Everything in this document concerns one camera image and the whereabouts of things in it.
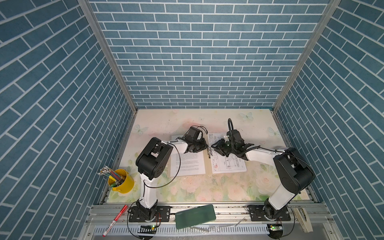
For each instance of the beige paper folder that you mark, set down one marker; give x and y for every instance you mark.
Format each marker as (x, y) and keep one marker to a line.
(208, 165)

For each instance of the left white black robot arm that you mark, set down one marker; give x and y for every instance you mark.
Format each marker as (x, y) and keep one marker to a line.
(153, 159)

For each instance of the red white marker pen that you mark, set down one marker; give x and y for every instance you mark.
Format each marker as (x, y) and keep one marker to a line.
(121, 212)

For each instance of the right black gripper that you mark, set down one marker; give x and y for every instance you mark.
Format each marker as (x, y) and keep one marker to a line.
(219, 146)

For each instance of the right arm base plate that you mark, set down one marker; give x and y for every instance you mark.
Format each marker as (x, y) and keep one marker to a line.
(255, 213)

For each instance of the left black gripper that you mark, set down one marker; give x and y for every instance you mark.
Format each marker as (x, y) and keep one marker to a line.
(203, 145)

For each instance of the printed text sheet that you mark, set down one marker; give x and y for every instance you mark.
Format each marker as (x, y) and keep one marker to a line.
(191, 164)

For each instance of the yellow pencil cup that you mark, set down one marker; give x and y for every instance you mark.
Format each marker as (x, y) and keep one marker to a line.
(126, 185)

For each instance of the metal folder clip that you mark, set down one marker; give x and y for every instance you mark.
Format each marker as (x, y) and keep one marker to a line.
(209, 152)

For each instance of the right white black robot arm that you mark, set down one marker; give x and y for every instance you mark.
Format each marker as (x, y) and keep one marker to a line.
(294, 173)

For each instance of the technical drawing sheet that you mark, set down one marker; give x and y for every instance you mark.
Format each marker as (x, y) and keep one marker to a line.
(221, 164)

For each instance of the coloured pencils bundle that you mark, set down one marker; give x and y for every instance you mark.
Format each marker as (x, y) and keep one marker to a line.
(116, 178)

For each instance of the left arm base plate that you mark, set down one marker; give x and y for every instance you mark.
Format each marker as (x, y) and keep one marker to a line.
(139, 214)

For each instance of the green phone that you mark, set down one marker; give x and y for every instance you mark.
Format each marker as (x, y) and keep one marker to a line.
(195, 216)

